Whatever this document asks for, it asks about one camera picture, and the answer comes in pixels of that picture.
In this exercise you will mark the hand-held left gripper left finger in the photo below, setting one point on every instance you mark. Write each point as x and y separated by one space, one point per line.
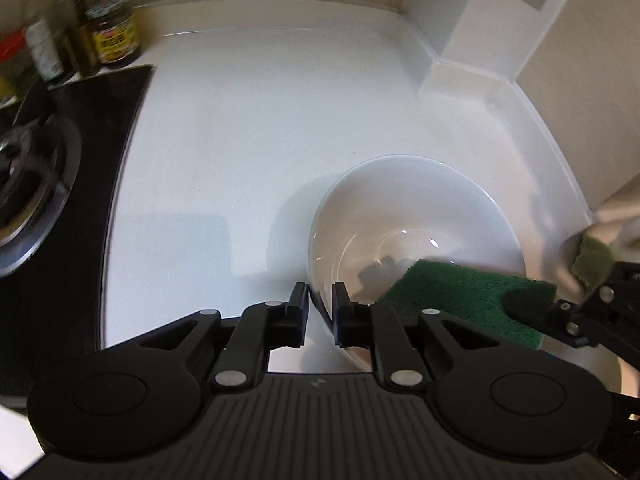
299 312

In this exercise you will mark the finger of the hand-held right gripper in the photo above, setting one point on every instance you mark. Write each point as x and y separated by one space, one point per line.
530 307

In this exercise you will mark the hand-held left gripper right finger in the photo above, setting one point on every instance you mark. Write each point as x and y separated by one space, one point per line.
341 312

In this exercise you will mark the pink and green sponge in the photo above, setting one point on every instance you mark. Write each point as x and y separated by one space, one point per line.
450 300

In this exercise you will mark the white ceramic bowl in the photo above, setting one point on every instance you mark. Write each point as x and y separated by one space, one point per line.
415 220

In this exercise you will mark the green cleaning cloth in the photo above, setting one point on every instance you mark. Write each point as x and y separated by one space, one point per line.
592 260

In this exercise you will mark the black glass gas hob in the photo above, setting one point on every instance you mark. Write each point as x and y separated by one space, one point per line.
75 260

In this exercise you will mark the gas burner with pan support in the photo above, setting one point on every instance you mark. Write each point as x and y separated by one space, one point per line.
30 200

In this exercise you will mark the checkered-lid sauce jar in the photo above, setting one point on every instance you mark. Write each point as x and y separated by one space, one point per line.
114 32

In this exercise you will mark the black-capped oil bottle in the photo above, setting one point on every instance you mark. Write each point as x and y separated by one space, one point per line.
75 25

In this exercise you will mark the yellow-capped clear bottle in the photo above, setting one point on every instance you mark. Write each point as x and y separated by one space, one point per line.
42 45

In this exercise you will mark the red-lid spice jar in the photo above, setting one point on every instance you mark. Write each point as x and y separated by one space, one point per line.
12 70

